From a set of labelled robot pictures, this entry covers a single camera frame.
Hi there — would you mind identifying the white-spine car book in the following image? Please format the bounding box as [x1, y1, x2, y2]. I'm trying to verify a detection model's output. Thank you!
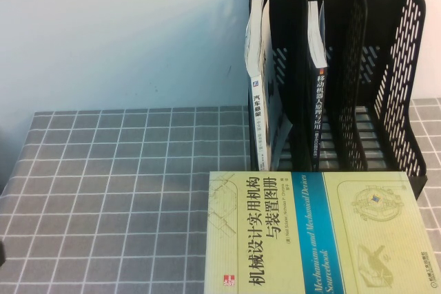
[243, 0, 294, 174]

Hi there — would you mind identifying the gray grid tablecloth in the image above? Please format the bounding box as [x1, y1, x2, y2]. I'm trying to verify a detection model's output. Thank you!
[0, 96, 441, 294]

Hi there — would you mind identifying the black perforated book stand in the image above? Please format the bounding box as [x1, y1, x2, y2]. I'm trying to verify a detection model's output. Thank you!
[248, 0, 429, 202]

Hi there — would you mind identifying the pale green mechanisms book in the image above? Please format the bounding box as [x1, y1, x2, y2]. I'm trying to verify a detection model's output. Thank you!
[203, 169, 441, 294]

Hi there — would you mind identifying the dark glossy robotics book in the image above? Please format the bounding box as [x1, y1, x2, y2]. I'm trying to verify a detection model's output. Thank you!
[306, 0, 331, 173]

